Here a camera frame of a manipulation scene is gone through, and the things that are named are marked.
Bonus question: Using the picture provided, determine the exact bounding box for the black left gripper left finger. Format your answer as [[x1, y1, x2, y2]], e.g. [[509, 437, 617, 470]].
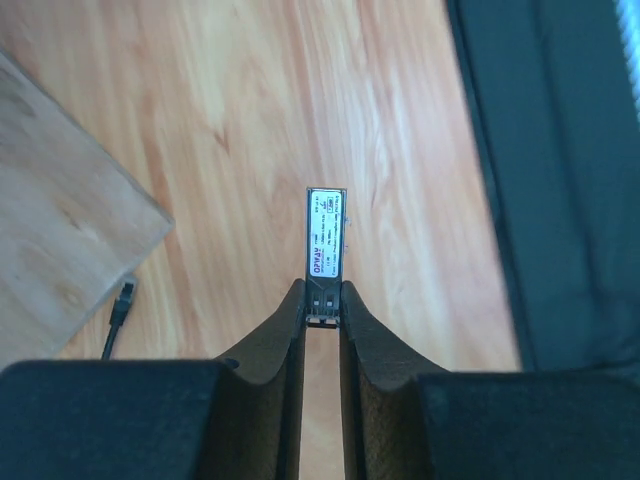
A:
[[1, 281, 305, 479]]

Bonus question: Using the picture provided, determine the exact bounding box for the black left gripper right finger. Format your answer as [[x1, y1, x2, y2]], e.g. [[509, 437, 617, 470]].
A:
[[340, 282, 639, 479]]

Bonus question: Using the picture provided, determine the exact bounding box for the silver SFP module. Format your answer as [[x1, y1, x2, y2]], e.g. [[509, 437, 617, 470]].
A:
[[305, 187, 347, 329]]

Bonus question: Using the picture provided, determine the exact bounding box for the wooden support board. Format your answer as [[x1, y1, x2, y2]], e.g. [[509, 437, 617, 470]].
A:
[[1, 55, 174, 365]]

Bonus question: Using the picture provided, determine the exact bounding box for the black cloth strip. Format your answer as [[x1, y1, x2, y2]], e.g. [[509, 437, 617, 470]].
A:
[[447, 1, 639, 380]]

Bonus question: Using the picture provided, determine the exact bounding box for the black patch cable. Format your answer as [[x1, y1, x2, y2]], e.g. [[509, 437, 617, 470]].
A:
[[99, 278, 138, 360]]

